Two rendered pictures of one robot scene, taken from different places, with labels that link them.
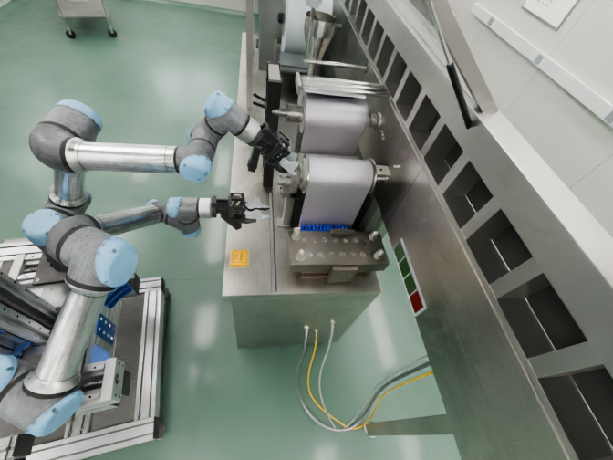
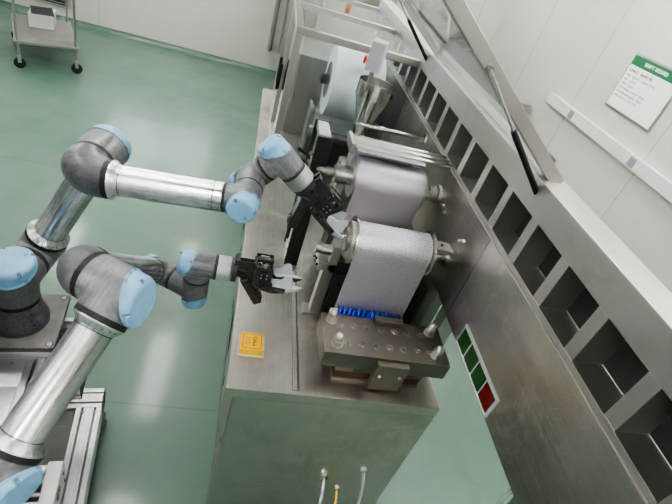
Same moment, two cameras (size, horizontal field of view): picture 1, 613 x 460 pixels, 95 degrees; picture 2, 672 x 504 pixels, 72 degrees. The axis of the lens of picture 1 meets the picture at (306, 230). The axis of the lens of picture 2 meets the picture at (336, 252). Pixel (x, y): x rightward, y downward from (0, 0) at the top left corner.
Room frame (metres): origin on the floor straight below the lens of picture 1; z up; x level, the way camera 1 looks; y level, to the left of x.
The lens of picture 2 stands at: (-0.40, 0.06, 2.02)
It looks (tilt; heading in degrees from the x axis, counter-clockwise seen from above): 35 degrees down; 2
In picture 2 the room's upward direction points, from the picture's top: 19 degrees clockwise
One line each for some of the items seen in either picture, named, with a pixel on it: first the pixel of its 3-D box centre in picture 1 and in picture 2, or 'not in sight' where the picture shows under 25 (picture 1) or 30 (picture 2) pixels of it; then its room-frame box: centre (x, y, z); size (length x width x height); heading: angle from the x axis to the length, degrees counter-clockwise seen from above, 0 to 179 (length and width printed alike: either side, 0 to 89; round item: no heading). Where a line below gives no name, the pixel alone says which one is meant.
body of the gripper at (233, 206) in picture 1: (229, 207); (253, 270); (0.65, 0.30, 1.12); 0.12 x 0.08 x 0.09; 108
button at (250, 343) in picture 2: (239, 257); (251, 343); (0.56, 0.24, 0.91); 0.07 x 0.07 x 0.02; 18
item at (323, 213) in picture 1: (328, 215); (374, 298); (0.77, -0.07, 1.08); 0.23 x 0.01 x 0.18; 108
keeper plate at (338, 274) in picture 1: (341, 275); (387, 377); (0.58, -0.19, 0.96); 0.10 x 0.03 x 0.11; 108
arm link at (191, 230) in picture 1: (185, 222); (190, 287); (0.60, 0.47, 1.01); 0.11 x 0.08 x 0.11; 81
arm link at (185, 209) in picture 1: (184, 208); (198, 265); (0.60, 0.45, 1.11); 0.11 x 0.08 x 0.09; 108
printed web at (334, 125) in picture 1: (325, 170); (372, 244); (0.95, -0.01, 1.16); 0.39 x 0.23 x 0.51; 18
